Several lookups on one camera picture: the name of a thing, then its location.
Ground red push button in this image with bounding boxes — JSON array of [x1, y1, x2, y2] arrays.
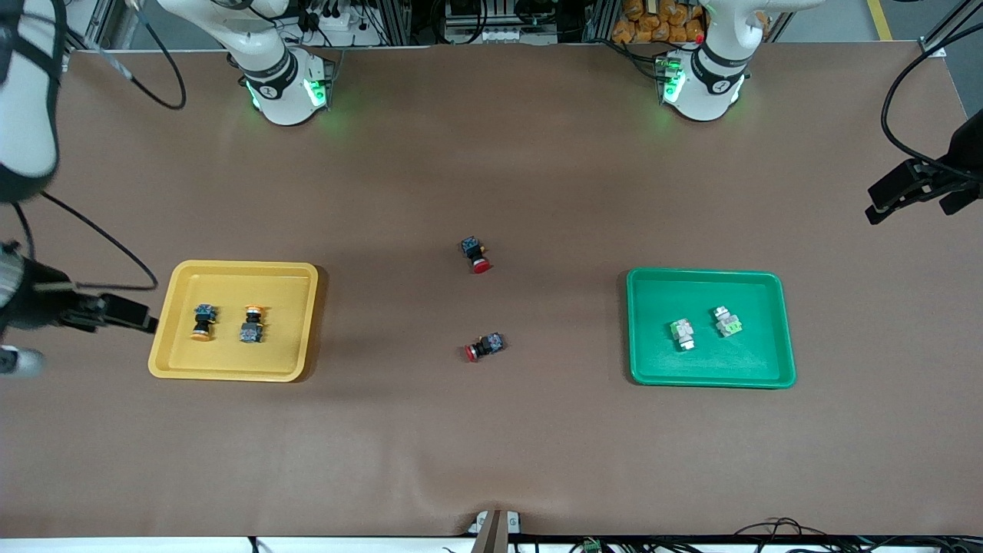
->
[[461, 236, 493, 275], [464, 332, 506, 363]]

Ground aluminium frame post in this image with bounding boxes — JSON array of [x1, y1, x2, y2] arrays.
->
[[918, 0, 983, 59]]

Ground white socket bar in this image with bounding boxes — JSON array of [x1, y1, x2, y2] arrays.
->
[[444, 27, 532, 45]]

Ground yellow plastic tray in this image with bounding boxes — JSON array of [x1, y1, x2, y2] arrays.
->
[[147, 260, 319, 382]]

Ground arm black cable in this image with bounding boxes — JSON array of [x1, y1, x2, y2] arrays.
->
[[882, 29, 983, 182], [12, 0, 187, 293]]

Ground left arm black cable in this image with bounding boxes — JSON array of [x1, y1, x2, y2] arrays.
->
[[882, 29, 983, 182]]

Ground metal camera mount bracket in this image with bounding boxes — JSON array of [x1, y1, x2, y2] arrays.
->
[[467, 509, 523, 553]]

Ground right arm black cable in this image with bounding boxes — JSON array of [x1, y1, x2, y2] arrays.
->
[[12, 0, 187, 293]]

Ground yellow push button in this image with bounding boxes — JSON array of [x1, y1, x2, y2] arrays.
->
[[239, 305, 267, 344], [190, 303, 218, 343]]

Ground brown table mat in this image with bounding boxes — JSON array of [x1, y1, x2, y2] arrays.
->
[[0, 42, 983, 538]]

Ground orange packets pile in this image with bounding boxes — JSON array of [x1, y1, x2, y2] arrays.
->
[[612, 0, 707, 44]]

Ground white power strip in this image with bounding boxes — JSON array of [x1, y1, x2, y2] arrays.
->
[[317, 9, 374, 48]]

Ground green plastic tray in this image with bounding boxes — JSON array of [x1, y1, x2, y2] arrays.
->
[[626, 267, 797, 389]]

